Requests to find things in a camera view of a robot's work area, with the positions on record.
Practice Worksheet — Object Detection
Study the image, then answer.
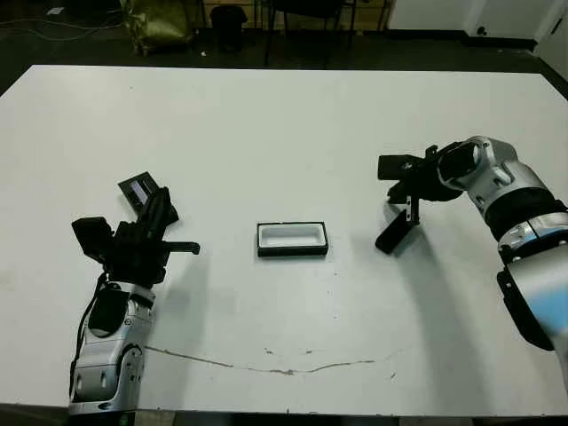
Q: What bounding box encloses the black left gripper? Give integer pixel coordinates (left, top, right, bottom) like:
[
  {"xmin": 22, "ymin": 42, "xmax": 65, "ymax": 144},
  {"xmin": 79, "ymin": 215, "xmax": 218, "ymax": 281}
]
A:
[{"xmin": 102, "ymin": 185, "xmax": 201, "ymax": 286}]

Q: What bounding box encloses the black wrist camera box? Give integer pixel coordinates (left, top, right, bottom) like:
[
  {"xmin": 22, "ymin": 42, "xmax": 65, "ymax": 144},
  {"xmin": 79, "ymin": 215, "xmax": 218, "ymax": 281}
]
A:
[
  {"xmin": 376, "ymin": 154, "xmax": 428, "ymax": 182},
  {"xmin": 71, "ymin": 216, "xmax": 119, "ymax": 267}
]

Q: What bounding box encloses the black trash bin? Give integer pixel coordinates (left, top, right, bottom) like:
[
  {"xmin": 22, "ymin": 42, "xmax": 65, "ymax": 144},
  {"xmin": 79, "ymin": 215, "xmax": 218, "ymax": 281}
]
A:
[{"xmin": 209, "ymin": 4, "xmax": 248, "ymax": 52}]

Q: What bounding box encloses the white floor cable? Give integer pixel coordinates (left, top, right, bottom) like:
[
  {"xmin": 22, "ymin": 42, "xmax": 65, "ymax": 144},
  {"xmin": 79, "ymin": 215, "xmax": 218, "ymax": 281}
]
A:
[{"xmin": 0, "ymin": 17, "xmax": 122, "ymax": 43}]

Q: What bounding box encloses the black printed box lid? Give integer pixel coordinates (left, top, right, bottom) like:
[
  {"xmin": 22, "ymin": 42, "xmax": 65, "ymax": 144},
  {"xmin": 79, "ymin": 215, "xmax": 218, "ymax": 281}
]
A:
[{"xmin": 117, "ymin": 172, "xmax": 180, "ymax": 225}]

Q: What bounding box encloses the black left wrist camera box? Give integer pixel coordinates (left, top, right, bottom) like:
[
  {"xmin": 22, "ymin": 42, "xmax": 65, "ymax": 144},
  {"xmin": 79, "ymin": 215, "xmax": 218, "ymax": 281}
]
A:
[{"xmin": 71, "ymin": 216, "xmax": 119, "ymax": 267}]

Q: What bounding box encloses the white door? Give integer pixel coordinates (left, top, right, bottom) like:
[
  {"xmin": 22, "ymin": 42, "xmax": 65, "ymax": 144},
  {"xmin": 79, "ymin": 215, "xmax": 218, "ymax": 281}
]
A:
[{"xmin": 534, "ymin": 0, "xmax": 568, "ymax": 85}]

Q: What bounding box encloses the black box white insert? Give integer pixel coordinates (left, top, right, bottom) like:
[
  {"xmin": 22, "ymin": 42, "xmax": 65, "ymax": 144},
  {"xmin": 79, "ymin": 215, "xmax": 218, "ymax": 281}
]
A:
[{"xmin": 256, "ymin": 220, "xmax": 329, "ymax": 258}]

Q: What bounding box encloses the yellow green plastic bag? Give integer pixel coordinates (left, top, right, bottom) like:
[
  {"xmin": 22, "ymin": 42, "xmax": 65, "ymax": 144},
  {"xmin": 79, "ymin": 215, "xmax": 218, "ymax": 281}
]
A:
[{"xmin": 122, "ymin": 0, "xmax": 196, "ymax": 57}]

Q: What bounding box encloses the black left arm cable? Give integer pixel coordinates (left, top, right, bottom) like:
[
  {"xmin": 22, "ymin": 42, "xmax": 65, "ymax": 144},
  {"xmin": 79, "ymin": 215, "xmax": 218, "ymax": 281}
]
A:
[{"xmin": 69, "ymin": 271, "xmax": 112, "ymax": 400}]

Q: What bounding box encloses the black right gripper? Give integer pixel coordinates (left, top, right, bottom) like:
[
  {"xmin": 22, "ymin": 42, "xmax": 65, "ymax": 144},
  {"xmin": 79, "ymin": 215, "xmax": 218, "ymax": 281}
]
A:
[{"xmin": 387, "ymin": 145, "xmax": 462, "ymax": 226}]

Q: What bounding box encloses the black mesh office chair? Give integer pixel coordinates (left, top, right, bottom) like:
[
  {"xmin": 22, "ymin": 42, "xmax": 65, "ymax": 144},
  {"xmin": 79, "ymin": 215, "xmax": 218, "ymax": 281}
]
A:
[{"xmin": 264, "ymin": 0, "xmax": 356, "ymax": 68}]

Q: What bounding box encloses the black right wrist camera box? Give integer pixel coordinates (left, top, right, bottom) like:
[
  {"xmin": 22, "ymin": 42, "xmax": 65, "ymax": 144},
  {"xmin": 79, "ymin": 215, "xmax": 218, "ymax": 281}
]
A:
[{"xmin": 376, "ymin": 154, "xmax": 428, "ymax": 182}]

